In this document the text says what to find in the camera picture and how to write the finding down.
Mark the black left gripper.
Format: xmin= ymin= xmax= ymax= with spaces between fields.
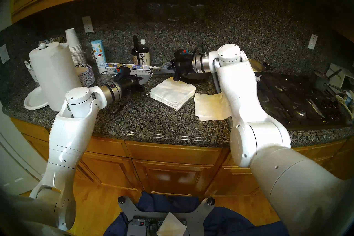
xmin=119 ymin=69 xmax=152 ymax=96

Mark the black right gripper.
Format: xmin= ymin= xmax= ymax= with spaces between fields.
xmin=160 ymin=60 xmax=194 ymax=81

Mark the single white napkin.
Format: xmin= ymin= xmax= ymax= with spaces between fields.
xmin=194 ymin=92 xmax=233 ymax=121

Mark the white napkin stack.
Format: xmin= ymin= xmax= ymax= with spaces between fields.
xmin=149 ymin=77 xmax=197 ymax=111

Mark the folded white napkin on base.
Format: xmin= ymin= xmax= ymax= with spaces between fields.
xmin=157 ymin=212 xmax=187 ymax=236

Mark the long blue white wrap box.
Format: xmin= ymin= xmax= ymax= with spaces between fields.
xmin=105 ymin=63 xmax=153 ymax=77

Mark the soy sauce bottle white cap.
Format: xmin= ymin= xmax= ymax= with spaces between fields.
xmin=138 ymin=39 xmax=151 ymax=66

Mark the dark glass bottle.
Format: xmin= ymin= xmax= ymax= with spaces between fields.
xmin=131 ymin=35 xmax=140 ymax=65

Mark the blue white leaf canister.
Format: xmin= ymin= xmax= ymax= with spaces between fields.
xmin=91 ymin=40 xmax=107 ymax=75

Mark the patterned paper bowl stack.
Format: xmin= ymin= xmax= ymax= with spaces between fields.
xmin=75 ymin=63 xmax=95 ymax=88

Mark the clear plastic bag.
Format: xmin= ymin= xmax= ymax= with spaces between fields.
xmin=82 ymin=43 xmax=97 ymax=66

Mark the white paper cup stack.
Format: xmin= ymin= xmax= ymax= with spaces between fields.
xmin=65 ymin=28 xmax=87 ymax=66

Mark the wide wooden drawer front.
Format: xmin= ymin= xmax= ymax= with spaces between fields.
xmin=125 ymin=141 xmax=223 ymax=166

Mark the stainless steel pot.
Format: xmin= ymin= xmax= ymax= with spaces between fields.
xmin=248 ymin=58 xmax=274 ymax=81

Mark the white paper towel roll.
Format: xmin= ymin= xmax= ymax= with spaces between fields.
xmin=29 ymin=42 xmax=82 ymax=112

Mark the narrow wooden lower cabinet door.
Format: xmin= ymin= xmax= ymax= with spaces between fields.
xmin=80 ymin=153 xmax=139 ymax=191

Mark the wide wooden lower cabinet door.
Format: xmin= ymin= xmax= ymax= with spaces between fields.
xmin=132 ymin=159 xmax=213 ymax=197

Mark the white paper plate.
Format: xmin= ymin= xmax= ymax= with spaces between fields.
xmin=24 ymin=86 xmax=50 ymax=110

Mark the wooden lower cabinet unit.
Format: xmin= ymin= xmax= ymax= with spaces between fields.
xmin=10 ymin=117 xmax=354 ymax=198

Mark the black gas stovetop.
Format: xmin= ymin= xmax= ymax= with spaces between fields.
xmin=213 ymin=72 xmax=354 ymax=131

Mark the grey power strip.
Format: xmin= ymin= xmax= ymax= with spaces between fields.
xmin=127 ymin=217 xmax=187 ymax=236

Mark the dark blue cloth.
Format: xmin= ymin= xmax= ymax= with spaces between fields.
xmin=103 ymin=191 xmax=282 ymax=236

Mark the floral ceramic spoon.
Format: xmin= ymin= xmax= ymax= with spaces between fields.
xmin=335 ymin=94 xmax=354 ymax=120

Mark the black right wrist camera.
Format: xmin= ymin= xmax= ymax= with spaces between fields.
xmin=174 ymin=48 xmax=193 ymax=63

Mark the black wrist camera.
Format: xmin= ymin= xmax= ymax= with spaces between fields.
xmin=174 ymin=48 xmax=193 ymax=63
xmin=115 ymin=66 xmax=131 ymax=81

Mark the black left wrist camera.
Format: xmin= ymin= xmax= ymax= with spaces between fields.
xmin=115 ymin=66 xmax=131 ymax=81

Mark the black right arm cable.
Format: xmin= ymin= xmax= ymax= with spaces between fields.
xmin=192 ymin=44 xmax=209 ymax=58

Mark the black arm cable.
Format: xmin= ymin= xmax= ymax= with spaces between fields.
xmin=192 ymin=44 xmax=209 ymax=58
xmin=100 ymin=71 xmax=131 ymax=116

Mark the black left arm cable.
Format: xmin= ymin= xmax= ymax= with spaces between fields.
xmin=100 ymin=71 xmax=131 ymax=116

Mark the white light switch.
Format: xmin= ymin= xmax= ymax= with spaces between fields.
xmin=0 ymin=44 xmax=10 ymax=64

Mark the grey metal robot base frame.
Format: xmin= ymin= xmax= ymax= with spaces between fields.
xmin=118 ymin=196 xmax=215 ymax=236

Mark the dark utensil handle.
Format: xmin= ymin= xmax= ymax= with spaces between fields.
xmin=325 ymin=69 xmax=342 ymax=80

